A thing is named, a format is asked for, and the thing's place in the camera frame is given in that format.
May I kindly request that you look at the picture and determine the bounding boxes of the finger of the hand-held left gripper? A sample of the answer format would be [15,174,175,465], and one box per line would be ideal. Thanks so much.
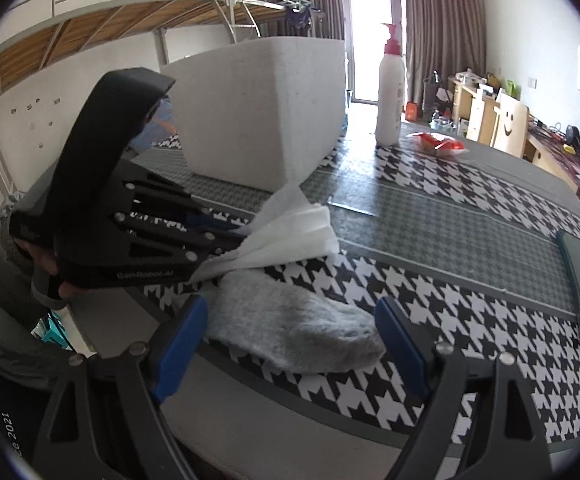
[124,224,244,267]
[119,179,244,242]

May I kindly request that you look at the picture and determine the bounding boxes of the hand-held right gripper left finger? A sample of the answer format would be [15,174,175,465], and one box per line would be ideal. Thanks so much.
[32,295,209,480]

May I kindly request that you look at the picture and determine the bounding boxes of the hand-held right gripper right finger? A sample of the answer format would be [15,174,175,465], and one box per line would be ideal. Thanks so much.
[375,297,553,480]

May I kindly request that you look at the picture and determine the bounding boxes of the white foam sheet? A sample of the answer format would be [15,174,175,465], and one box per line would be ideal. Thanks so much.
[190,183,341,282]

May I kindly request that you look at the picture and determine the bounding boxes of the grey sock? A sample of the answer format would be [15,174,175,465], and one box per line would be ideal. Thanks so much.
[203,270,387,375]

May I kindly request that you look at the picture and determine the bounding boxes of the white foam box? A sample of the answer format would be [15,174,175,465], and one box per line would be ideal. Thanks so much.
[159,35,347,194]

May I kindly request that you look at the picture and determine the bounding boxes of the person's left forearm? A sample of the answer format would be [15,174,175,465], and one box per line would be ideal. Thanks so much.
[0,192,67,332]

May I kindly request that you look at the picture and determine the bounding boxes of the person's left hand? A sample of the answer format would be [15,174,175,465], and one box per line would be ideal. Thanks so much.
[17,239,89,302]

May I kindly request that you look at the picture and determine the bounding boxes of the blue plaid quilt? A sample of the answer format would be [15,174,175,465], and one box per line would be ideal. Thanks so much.
[134,97,179,154]

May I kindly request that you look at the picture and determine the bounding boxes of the houndstooth patterned sheet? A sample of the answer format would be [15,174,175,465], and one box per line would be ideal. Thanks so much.
[67,120,580,461]

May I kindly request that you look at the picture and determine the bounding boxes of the teal box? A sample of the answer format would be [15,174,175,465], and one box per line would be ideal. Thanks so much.
[32,309,74,349]

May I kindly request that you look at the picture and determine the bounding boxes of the red snack packet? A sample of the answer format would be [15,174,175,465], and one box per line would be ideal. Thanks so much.
[405,130,468,157]

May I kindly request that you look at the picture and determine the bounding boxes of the hanging dark clothes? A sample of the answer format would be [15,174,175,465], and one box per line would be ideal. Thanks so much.
[284,2,321,34]

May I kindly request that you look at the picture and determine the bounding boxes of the white red pump bottle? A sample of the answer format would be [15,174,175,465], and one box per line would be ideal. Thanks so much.
[374,22,407,147]

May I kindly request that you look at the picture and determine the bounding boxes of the light wooden desk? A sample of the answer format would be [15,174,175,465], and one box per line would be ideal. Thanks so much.
[522,124,580,232]
[448,74,501,144]

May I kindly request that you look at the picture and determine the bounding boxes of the wooden smiley face chair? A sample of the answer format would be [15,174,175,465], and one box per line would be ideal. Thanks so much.
[492,90,531,159]

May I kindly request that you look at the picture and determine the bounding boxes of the glass balcony door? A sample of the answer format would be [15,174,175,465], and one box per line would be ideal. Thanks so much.
[336,0,406,106]

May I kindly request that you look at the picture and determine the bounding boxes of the brown curtain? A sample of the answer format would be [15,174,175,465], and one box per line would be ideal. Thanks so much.
[262,0,346,41]
[402,0,488,122]

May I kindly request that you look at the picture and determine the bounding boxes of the grey paper bag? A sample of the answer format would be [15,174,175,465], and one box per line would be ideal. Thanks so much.
[422,72,453,111]

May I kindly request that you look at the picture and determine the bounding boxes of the black headphones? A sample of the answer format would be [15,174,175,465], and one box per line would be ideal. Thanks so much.
[562,123,580,154]

